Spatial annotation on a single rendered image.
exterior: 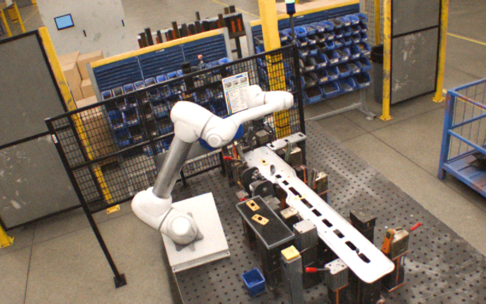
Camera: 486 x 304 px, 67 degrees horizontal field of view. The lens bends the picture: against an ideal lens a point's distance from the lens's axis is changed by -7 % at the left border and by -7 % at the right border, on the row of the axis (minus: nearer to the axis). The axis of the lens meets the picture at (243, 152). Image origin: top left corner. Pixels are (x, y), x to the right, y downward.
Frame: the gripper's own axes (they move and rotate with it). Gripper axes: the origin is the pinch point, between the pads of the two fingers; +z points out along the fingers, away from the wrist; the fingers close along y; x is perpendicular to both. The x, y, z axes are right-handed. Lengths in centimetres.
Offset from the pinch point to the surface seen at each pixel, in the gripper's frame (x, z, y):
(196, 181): 53, 43, -37
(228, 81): 55, -28, 5
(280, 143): 15.3, 13.1, 20.9
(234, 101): 55, -11, 7
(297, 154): -8.2, 11.4, 21.5
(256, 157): 9.1, 13.1, -1.0
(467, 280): -127, 43, 52
